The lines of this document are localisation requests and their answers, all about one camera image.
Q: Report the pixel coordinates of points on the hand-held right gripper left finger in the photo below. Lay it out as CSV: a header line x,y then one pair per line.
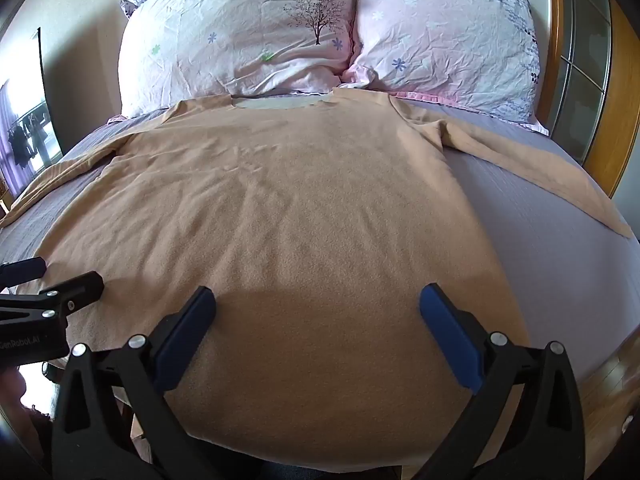
x,y
182,332

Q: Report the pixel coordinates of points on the floral pillow with tree print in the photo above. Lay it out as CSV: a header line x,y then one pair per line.
x,y
235,35

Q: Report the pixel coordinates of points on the pink floral pillow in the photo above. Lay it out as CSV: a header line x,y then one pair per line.
x,y
445,35

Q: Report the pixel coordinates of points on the bed with grey sheet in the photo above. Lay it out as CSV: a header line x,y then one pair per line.
x,y
540,240

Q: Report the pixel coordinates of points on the wooden headboard with glass panels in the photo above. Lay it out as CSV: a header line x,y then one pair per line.
x,y
595,70

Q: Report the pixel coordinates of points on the window with purple curtain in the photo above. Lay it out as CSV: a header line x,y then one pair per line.
x,y
25,125

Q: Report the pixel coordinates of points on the person's left hand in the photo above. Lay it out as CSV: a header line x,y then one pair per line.
x,y
12,395

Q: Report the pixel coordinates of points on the beige long-sleeved shirt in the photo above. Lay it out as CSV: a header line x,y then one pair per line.
x,y
280,240

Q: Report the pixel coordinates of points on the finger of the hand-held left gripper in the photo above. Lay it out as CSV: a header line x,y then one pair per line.
x,y
22,269
75,294

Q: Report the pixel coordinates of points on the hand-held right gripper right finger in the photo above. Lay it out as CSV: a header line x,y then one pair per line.
x,y
450,332

